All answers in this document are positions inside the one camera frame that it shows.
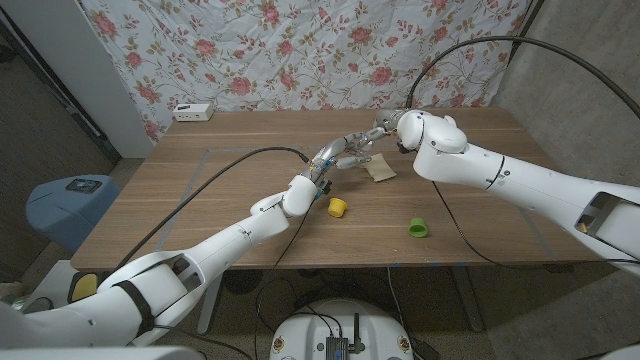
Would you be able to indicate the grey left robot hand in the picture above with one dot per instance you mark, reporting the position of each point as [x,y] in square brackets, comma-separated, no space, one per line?
[332,149]

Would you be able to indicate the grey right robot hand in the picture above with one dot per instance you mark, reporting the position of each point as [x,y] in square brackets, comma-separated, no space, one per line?
[380,127]

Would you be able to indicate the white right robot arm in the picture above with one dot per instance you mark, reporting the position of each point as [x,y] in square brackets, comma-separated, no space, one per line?
[525,172]

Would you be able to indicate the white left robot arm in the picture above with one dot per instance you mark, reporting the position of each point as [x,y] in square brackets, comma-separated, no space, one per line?
[200,260]

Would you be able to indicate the yellow sponge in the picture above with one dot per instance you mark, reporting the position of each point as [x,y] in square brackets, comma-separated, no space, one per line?
[382,170]

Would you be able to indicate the yellow plastic cup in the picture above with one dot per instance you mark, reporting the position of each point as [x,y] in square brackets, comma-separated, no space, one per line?
[337,207]

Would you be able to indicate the green plastic cup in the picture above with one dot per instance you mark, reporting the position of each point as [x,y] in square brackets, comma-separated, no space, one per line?
[418,228]

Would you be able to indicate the floral backdrop cloth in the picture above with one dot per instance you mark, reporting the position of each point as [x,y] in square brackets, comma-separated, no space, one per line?
[300,50]

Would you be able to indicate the white power strip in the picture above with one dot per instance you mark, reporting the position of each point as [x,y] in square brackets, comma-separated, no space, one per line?
[193,112]

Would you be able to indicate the black round floor base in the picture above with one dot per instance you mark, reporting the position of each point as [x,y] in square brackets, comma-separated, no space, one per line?
[242,281]

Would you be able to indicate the black backdrop stand pole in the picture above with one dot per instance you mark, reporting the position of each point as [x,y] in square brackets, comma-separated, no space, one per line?
[522,20]

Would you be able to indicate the white robot torso base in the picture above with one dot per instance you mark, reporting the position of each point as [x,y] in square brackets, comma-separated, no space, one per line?
[310,330]

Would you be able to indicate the grey table leg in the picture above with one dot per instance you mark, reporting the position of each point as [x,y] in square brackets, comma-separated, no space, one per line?
[470,305]

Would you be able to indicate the white table leg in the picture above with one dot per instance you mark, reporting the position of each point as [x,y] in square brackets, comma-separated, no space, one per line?
[210,310]

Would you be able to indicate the black phone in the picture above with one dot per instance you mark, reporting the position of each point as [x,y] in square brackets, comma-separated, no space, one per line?
[83,185]

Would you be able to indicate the blue plastic stool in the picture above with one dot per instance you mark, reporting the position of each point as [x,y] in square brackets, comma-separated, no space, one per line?
[65,215]

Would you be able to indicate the black pedal with yellow pads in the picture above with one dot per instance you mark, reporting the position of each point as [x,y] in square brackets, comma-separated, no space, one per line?
[82,286]

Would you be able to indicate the white robot chest edge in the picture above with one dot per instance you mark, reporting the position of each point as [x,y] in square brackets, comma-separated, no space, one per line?
[100,354]

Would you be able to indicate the white wall panel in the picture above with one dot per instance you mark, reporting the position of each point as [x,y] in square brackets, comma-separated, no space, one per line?
[85,65]

